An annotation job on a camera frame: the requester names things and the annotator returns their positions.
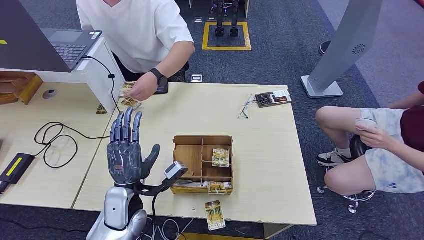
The yellow floor tape square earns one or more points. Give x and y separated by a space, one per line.
227 48

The person's left hand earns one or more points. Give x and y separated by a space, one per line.
142 87
376 137

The person's right forearm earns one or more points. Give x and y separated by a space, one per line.
407 101

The grey round desk grommet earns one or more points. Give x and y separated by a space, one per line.
49 93

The black chrome stool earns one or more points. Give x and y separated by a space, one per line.
356 145

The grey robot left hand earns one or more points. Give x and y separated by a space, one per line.
126 162

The grey kiosk stand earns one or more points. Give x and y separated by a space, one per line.
344 39

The white desk riser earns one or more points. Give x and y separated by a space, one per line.
96 79

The person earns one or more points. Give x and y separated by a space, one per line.
381 165
132 33

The person's left forearm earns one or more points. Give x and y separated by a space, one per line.
177 58
409 154

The black badge holder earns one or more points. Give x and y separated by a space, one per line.
264 100

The round handheld controller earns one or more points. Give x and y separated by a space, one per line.
366 123

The black yellow-labelled power adapter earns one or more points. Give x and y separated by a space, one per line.
15 169

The autumn tree print hotel card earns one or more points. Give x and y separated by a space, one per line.
101 109
132 104
215 215
217 188
125 85
221 158

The black wristwatch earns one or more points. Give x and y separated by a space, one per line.
159 76

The metal floor outlet box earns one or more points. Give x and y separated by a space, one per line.
198 19
196 78

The wooden yellow tray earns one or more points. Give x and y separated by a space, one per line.
20 86

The dark grey laptop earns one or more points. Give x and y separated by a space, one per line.
30 39

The black smartphone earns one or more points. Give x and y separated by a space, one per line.
163 90

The dark round object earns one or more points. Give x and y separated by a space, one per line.
324 48

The wooden compartment box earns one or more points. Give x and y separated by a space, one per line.
190 159

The white label card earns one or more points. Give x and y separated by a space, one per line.
281 93

